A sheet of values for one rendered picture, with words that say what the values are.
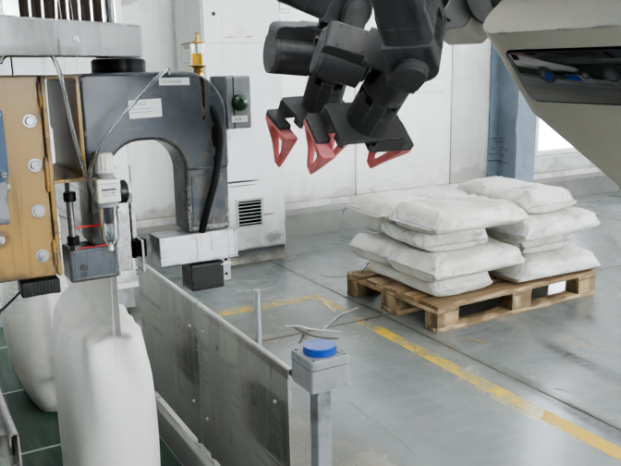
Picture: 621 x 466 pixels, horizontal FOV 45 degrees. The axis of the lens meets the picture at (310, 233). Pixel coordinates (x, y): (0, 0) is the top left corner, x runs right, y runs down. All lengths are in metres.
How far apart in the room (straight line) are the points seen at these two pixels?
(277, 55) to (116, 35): 0.33
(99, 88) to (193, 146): 0.18
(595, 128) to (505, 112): 6.08
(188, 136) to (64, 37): 0.27
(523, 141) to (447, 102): 0.75
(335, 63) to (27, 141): 0.54
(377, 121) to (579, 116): 0.25
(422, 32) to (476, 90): 6.18
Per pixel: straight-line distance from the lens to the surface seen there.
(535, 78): 1.00
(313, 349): 1.36
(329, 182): 6.15
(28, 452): 2.16
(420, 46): 0.83
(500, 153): 7.16
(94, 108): 1.25
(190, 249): 1.32
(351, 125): 0.97
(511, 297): 4.23
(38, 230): 1.26
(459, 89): 6.87
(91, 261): 1.27
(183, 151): 1.29
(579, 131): 1.04
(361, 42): 0.90
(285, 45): 1.04
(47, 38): 1.15
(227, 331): 1.83
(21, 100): 1.23
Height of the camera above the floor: 1.35
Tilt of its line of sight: 13 degrees down
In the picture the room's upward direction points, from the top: 1 degrees counter-clockwise
